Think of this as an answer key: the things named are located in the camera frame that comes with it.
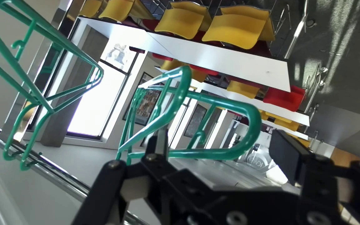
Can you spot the metal rack rail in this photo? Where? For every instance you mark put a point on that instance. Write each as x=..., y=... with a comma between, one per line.
x=55, y=175

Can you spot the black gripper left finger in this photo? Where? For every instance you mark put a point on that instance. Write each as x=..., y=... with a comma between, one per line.
x=105, y=191

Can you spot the green plastic coat hanger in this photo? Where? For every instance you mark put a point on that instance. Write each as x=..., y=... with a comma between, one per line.
x=255, y=126
x=97, y=74

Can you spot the large framed wall picture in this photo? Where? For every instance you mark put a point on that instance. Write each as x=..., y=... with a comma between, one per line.
x=119, y=56

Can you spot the white rectangular table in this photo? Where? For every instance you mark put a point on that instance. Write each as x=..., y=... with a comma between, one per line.
x=230, y=63
x=271, y=109
x=112, y=29

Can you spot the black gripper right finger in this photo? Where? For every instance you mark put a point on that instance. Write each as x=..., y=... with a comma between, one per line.
x=287, y=154

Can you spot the red chair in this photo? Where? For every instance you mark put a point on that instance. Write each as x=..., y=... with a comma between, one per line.
x=286, y=100

